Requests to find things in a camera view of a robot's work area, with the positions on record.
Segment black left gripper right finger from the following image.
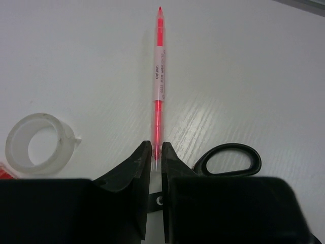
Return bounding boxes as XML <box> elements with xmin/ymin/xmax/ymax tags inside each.
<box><xmin>161</xmin><ymin>142</ymin><xmax>314</xmax><ymax>243</ymax></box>

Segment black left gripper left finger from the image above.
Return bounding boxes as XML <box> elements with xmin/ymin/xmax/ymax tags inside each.
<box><xmin>1</xmin><ymin>141</ymin><xmax>150</xmax><ymax>243</ymax></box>

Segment clear tape roll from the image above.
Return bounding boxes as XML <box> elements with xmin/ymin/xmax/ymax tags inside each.
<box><xmin>5</xmin><ymin>113</ymin><xmax>81</xmax><ymax>175</ymax></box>

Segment large black handled scissors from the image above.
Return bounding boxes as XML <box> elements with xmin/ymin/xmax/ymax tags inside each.
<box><xmin>192</xmin><ymin>143</ymin><xmax>262</xmax><ymax>176</ymax></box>

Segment pink highlighter pen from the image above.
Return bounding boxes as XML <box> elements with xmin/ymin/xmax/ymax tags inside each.
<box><xmin>151</xmin><ymin>7</ymin><xmax>166</xmax><ymax>171</ymax></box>

